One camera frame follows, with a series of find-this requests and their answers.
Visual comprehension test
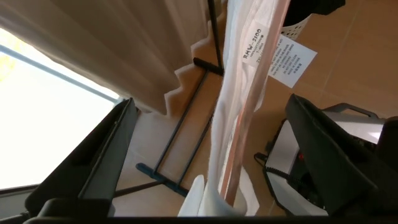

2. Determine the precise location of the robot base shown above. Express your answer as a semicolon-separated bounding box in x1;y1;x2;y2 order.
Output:
254;102;398;217

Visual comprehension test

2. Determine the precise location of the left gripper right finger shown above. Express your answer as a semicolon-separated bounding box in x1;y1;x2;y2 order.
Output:
285;93;398;215

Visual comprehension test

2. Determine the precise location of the window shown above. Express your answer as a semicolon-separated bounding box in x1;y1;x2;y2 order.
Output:
0;27;125;217

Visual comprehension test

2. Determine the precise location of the beige curtain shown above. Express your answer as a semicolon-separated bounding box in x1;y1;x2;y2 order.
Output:
0;0;228;118

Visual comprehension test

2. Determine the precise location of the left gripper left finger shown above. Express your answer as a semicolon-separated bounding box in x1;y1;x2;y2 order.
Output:
24;98;137;217

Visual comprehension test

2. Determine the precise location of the white t-shirt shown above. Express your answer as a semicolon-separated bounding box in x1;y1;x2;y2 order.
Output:
177;0;318;218

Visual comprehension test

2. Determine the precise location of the pink clothes hanger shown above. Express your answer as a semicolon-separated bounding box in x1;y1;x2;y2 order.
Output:
220;0;292;207

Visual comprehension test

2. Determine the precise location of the black clothes rack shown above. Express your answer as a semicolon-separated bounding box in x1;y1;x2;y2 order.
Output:
113;0;225;198

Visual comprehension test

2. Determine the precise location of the white laundry basket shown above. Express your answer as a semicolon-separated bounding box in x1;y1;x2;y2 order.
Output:
280;14;312;40

